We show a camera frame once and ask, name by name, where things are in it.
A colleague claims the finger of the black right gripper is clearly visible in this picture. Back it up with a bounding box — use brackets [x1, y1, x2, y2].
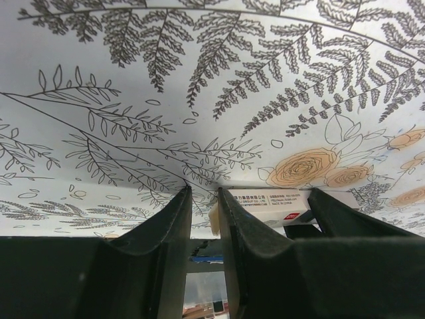
[307, 188, 416, 237]

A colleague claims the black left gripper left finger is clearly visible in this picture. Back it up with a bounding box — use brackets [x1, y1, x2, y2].
[1, 187, 192, 318]

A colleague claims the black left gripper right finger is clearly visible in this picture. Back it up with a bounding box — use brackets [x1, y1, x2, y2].
[218, 189, 424, 318]

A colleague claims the small staple box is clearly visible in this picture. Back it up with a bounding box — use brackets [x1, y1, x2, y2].
[228, 189, 317, 235]

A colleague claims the floral patterned table mat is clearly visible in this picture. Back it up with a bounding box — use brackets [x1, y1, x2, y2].
[1, 1, 424, 238]

